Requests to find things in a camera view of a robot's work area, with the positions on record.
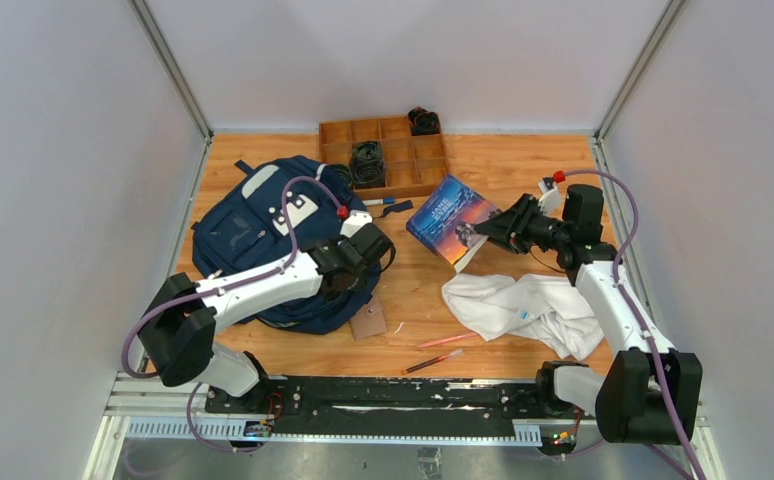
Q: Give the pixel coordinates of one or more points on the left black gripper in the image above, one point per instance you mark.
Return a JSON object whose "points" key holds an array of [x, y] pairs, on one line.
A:
{"points": [[345, 278]]}

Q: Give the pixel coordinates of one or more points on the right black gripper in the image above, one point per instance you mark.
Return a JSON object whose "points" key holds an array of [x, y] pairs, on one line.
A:
{"points": [[510, 228]]}

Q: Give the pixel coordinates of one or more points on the blue Jane Eyre book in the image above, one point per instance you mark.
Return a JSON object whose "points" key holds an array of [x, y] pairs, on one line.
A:
{"points": [[446, 222]]}

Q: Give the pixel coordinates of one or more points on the navy blue backpack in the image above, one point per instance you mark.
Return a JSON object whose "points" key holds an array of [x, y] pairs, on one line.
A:
{"points": [[246, 229]]}

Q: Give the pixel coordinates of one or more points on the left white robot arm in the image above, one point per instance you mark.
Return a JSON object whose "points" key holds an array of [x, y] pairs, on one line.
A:
{"points": [[179, 328]]}

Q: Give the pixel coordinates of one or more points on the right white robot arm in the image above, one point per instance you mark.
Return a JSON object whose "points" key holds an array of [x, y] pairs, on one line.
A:
{"points": [[650, 394]]}

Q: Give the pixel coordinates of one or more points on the white blue marker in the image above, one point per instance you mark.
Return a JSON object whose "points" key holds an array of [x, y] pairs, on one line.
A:
{"points": [[379, 201]]}

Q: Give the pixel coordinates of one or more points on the white cloth garment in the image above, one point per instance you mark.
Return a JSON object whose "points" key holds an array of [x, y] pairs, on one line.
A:
{"points": [[539, 307]]}

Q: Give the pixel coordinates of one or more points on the black rolled belt left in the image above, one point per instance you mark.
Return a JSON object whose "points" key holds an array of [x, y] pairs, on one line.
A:
{"points": [[344, 173]]}

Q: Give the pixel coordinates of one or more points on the black rolled belt middle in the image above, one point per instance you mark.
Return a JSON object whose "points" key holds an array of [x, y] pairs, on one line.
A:
{"points": [[367, 165]]}

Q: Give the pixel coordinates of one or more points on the wooden compartment tray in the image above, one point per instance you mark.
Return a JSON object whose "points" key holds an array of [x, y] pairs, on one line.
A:
{"points": [[414, 165]]}

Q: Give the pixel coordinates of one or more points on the pink pen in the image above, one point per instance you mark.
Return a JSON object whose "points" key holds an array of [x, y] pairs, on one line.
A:
{"points": [[448, 340]]}

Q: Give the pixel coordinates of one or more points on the red clear-capped pen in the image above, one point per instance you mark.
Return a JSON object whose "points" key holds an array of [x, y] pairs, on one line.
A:
{"points": [[433, 361]]}

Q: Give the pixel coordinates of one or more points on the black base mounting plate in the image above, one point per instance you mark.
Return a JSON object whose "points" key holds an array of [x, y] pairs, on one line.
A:
{"points": [[404, 408]]}

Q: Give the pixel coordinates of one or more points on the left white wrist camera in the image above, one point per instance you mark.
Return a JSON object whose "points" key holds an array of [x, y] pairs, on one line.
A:
{"points": [[356, 220]]}

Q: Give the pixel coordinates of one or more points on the aluminium frame rail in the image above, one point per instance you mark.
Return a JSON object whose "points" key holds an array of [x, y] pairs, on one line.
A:
{"points": [[152, 432]]}

